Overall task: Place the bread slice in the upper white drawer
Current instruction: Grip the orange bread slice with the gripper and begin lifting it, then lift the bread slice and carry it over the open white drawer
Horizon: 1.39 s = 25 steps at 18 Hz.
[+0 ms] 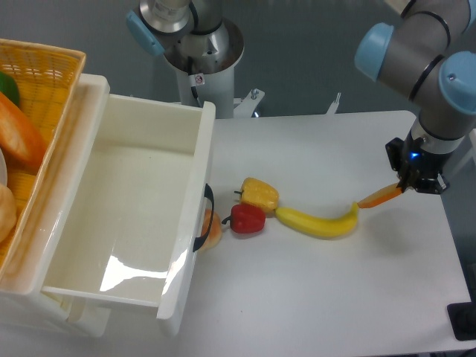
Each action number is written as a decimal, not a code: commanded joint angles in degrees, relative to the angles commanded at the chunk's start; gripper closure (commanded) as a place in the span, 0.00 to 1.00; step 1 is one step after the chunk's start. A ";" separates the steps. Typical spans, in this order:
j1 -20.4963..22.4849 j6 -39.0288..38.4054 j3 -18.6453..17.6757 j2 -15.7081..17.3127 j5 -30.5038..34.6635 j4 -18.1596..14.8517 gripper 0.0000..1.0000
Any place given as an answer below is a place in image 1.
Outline orange crust bread slice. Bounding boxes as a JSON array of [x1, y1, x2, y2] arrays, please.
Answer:
[[357, 183, 402, 209]]

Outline green vegetable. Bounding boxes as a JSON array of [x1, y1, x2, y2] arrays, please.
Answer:
[[0, 71, 20, 107]]

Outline upper white drawer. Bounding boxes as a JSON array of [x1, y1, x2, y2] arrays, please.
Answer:
[[43, 95, 216, 327]]

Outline round bread bun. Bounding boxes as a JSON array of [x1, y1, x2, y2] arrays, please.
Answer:
[[200, 208, 222, 251]]

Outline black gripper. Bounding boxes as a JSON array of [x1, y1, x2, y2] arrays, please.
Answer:
[[385, 120, 448, 194]]

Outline white metal bracket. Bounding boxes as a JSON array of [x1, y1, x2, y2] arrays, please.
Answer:
[[234, 89, 266, 118]]

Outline black device at edge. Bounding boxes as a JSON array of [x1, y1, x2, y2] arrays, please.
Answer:
[[447, 302, 475, 341]]

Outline black drawer handle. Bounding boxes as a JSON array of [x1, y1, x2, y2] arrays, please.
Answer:
[[193, 183, 216, 254]]

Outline pale bread roll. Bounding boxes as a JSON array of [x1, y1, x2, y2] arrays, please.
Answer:
[[0, 184, 17, 242]]

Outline red bell pepper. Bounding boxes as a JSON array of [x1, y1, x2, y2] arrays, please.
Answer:
[[222, 204, 266, 234]]

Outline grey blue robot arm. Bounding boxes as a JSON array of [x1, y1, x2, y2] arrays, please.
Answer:
[[354, 1, 475, 194]]

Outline yellow banana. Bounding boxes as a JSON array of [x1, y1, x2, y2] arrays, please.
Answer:
[[274, 202, 359, 239]]

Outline yellow bell pepper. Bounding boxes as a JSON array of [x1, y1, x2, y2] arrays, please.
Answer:
[[235, 177, 280, 213]]

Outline orange baguette loaf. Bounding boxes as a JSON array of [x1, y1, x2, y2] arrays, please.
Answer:
[[1, 93, 48, 172]]

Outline orange woven basket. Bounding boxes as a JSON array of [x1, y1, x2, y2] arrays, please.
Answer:
[[1, 39, 86, 275]]

